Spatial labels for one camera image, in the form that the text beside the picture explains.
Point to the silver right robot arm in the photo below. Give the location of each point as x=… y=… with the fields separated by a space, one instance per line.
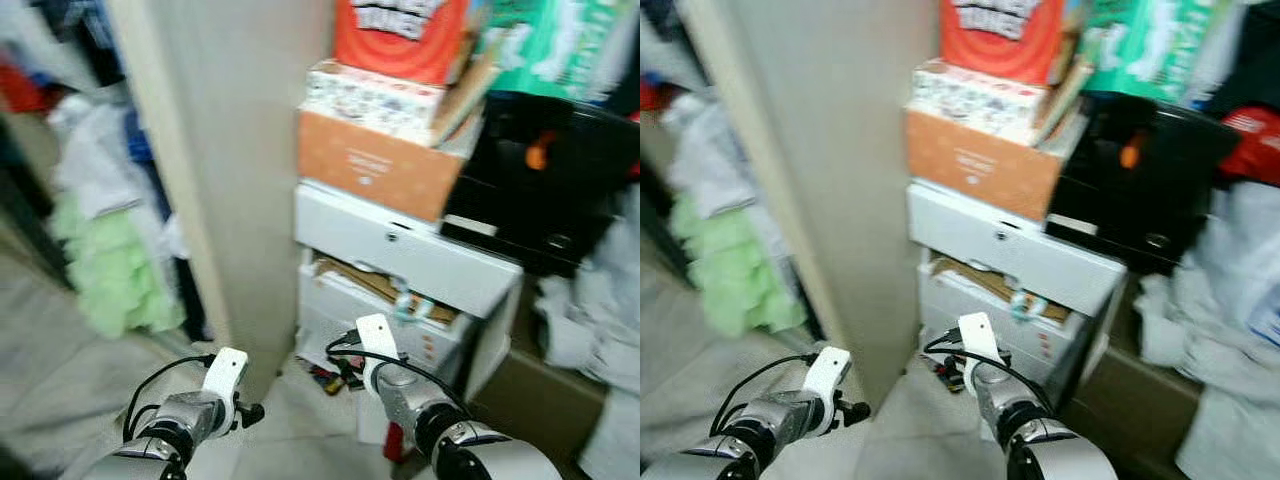
x=1040 y=445
x=450 y=440

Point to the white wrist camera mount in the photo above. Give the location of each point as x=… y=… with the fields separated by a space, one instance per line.
x=828 y=375
x=378 y=335
x=225 y=372
x=980 y=335

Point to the white crumpled plastic bag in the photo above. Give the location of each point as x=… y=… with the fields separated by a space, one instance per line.
x=590 y=320
x=1230 y=330

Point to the red printed box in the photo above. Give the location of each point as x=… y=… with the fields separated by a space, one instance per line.
x=400 y=55
x=1000 y=55

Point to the green printed box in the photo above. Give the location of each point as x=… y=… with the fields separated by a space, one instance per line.
x=1150 y=50
x=560 y=50

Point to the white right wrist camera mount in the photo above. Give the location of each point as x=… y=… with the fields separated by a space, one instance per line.
x=980 y=335
x=378 y=335

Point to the white patterned box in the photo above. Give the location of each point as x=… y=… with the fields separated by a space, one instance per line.
x=370 y=100
x=980 y=100

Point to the white open cardboard box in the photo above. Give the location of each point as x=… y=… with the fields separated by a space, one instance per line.
x=940 y=305
x=325 y=315

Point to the light green dress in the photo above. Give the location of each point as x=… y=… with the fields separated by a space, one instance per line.
x=735 y=270
x=115 y=275

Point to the red bag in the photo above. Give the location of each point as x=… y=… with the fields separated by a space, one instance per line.
x=1255 y=145

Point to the black printer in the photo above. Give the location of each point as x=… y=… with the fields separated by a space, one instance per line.
x=540 y=200
x=1140 y=200

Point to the red striped shirt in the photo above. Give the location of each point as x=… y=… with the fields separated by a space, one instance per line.
x=650 y=95
x=20 y=90

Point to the orange cardboard box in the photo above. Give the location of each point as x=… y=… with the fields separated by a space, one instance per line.
x=370 y=170
x=980 y=170

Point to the white shirt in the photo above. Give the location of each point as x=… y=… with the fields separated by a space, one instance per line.
x=700 y=155
x=95 y=160

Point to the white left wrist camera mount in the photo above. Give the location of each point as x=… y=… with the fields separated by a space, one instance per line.
x=828 y=375
x=225 y=372

